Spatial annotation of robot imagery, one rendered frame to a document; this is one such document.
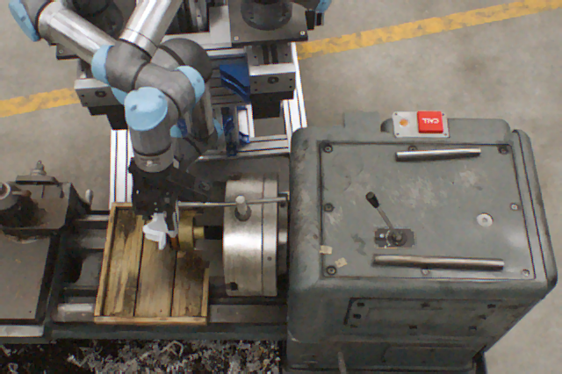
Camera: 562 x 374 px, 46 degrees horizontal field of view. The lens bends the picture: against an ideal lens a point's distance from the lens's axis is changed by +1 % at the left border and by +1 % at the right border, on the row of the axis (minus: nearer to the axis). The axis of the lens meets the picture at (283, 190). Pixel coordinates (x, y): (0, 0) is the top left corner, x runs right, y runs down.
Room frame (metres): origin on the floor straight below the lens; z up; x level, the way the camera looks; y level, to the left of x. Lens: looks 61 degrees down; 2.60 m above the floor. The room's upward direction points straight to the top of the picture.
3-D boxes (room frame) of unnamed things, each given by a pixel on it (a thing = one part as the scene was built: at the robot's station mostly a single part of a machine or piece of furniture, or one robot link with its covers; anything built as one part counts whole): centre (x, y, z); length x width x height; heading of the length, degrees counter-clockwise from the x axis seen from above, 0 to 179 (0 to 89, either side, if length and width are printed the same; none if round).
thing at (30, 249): (0.72, 0.72, 0.95); 0.43 x 0.17 x 0.05; 0
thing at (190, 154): (0.98, 0.31, 0.97); 0.11 x 0.08 x 0.11; 139
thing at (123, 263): (0.70, 0.35, 0.89); 0.36 x 0.30 x 0.04; 0
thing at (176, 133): (0.97, 0.32, 1.07); 0.11 x 0.08 x 0.09; 0
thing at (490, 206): (0.72, -0.31, 1.06); 0.59 x 0.48 x 0.39; 90
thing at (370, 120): (0.92, -0.20, 1.24); 0.09 x 0.08 x 0.03; 90
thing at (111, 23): (1.33, 0.54, 1.21); 0.15 x 0.15 x 0.10
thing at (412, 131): (0.92, -0.34, 1.23); 0.13 x 0.08 x 0.05; 90
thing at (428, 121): (0.92, -0.36, 1.26); 0.06 x 0.06 x 0.02; 0
